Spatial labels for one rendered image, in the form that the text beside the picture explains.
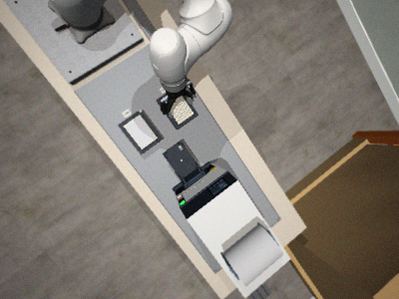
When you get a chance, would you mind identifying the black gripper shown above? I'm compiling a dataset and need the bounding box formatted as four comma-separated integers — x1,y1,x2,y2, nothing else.
160,79,196,118

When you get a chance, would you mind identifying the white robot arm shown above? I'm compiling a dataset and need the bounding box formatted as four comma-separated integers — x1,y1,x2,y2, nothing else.
48,0,232,93

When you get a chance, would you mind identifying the white cylinder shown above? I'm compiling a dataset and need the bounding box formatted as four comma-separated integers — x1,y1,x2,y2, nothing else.
223,224,283,286

